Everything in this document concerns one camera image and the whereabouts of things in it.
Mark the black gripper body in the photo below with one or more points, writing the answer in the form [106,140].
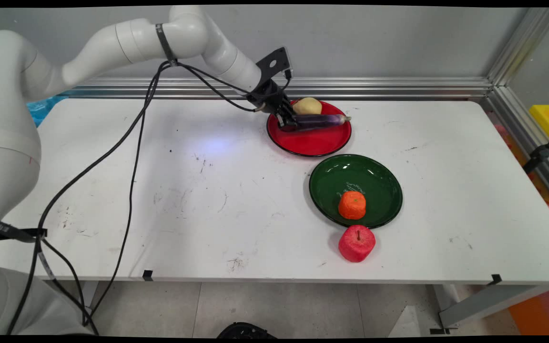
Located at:
[269,97]

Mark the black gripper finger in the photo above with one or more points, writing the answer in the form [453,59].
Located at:
[290,108]
[286,124]

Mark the purple eggplant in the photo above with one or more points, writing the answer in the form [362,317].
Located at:
[322,121]

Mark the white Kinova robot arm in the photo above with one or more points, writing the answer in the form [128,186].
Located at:
[112,43]

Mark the yellow potato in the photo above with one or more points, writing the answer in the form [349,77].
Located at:
[308,105]

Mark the red plate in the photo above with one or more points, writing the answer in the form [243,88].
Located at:
[312,140]

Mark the green plate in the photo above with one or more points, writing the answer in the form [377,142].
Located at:
[350,171]

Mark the orange fruit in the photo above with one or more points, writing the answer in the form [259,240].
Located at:
[352,206]

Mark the red apple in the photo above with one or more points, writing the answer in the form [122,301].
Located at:
[356,245]

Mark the black round floor object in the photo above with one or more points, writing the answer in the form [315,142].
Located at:
[246,331]

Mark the blue plastic bottle pack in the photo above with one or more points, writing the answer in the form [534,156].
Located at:
[45,107]

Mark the yellow plastic box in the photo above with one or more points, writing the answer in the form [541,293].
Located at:
[548,119]

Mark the orange box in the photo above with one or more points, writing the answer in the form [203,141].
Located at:
[541,314]

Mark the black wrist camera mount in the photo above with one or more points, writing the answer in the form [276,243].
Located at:
[272,64]

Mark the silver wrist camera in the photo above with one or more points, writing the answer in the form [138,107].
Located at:
[288,62]

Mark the long aluminium frame rail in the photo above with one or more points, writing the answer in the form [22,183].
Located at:
[374,88]

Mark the upright aluminium frame post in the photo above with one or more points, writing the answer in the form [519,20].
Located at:
[522,47]

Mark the short aluminium frame rail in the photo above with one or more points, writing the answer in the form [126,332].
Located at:
[532,138]

